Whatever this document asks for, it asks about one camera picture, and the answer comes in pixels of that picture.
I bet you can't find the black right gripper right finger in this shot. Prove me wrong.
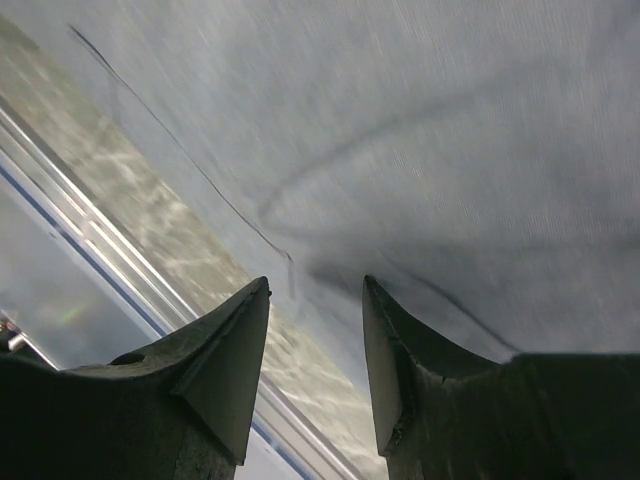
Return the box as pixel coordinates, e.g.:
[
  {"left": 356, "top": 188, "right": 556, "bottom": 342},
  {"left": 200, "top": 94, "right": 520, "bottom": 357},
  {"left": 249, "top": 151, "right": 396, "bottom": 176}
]
[{"left": 362, "top": 277, "right": 639, "bottom": 479}]

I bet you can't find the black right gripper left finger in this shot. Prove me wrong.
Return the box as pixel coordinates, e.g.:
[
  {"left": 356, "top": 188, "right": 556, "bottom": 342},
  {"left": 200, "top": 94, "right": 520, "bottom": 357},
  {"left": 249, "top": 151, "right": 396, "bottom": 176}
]
[{"left": 1, "top": 277, "right": 270, "bottom": 479}]

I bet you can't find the grey long sleeve shirt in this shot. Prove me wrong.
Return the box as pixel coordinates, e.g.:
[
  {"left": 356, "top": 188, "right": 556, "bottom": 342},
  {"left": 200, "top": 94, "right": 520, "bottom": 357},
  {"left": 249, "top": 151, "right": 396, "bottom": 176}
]
[{"left": 1, "top": 1, "right": 639, "bottom": 386}]

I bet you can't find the aluminium mounting rail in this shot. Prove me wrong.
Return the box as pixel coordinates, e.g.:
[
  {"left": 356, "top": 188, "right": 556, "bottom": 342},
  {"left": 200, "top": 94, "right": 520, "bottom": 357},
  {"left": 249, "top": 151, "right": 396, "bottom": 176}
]
[{"left": 0, "top": 94, "right": 361, "bottom": 480}]

